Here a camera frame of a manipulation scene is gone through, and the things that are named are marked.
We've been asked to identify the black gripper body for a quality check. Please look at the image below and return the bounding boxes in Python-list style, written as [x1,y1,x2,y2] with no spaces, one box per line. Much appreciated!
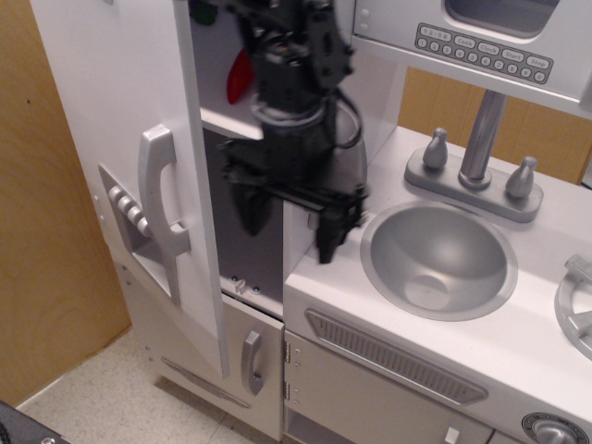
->
[218,109,368,228]

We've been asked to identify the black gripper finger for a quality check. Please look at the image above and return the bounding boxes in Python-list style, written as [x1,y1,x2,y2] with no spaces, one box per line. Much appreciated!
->
[230,184,272,237]
[315,210,351,265]

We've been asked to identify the white fridge door handle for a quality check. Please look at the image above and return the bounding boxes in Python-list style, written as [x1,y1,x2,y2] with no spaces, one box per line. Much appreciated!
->
[138,124,191,257]

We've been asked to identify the white fridge door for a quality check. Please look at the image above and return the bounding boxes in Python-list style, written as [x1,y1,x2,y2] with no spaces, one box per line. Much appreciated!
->
[31,1,230,377]

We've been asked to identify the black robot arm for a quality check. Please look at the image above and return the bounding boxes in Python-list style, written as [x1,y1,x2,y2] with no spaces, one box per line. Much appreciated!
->
[219,1,368,264]

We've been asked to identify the white fridge shelf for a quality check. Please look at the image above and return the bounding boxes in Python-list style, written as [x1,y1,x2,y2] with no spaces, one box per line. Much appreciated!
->
[200,95,263,140]

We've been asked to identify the red toy food item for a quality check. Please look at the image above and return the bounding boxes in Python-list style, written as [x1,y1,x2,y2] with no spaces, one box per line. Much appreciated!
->
[226,49,254,105]

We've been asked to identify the silver round sink bowl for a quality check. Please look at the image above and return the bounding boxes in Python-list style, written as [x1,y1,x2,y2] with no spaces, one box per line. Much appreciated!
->
[361,202,518,322]

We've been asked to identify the grey ice dispenser panel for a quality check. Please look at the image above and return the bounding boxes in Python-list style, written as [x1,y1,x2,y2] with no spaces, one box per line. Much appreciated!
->
[98,165,180,306]

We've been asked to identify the grey left faucet knob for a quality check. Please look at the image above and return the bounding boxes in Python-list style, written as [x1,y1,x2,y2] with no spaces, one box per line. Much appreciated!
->
[423,128,448,170]

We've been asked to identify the grey faucet knob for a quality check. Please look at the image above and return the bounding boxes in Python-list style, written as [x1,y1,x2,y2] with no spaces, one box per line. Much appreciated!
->
[423,128,448,170]
[505,155,537,199]

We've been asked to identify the grey vent grille panel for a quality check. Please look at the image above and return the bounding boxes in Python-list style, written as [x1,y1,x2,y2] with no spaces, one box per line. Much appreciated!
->
[304,309,488,405]

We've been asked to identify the grey toy faucet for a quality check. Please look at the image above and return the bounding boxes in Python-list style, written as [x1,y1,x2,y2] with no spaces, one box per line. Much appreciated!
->
[404,90,544,223]

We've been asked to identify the white toy kitchen cabinet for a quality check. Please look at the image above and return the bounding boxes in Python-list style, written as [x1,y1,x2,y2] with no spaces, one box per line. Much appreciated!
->
[28,0,592,444]

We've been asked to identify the white oven door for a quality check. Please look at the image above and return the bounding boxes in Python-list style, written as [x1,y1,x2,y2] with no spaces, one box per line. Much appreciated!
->
[284,332,494,443]

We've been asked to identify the white freezer door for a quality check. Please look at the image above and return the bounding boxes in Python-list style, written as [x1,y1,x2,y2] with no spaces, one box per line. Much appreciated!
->
[117,265,284,439]

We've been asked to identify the grey right faucet knob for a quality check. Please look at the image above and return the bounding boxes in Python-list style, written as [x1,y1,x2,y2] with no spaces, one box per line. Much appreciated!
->
[505,155,537,199]

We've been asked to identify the wooden board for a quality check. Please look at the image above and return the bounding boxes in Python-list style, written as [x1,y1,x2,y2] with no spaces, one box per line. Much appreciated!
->
[1,1,130,405]

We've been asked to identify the cardboard panel behind sink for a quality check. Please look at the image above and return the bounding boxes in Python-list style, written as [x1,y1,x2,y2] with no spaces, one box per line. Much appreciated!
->
[399,68,591,184]

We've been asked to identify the white toy microwave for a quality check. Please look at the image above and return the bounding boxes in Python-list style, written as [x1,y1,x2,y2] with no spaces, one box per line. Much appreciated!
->
[352,1,591,118]

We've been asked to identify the grey stove burner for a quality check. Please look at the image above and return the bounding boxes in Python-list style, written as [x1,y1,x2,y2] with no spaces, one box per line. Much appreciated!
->
[554,254,591,360]

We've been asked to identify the grey oven dial knob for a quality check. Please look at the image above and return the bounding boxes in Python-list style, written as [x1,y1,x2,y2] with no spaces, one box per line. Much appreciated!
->
[522,413,590,444]

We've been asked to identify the dark object bottom left corner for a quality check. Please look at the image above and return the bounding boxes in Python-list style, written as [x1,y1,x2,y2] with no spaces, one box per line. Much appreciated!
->
[1,401,65,444]

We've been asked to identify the grey toy wall phone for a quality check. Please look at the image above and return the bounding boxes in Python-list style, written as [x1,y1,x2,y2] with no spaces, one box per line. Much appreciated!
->
[334,103,367,191]

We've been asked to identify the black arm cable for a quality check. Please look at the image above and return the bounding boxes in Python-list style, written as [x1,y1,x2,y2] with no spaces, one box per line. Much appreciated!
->
[330,87,364,152]

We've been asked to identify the silver freezer door handle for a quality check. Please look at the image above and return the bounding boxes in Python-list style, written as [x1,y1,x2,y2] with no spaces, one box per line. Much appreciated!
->
[240,330,264,396]

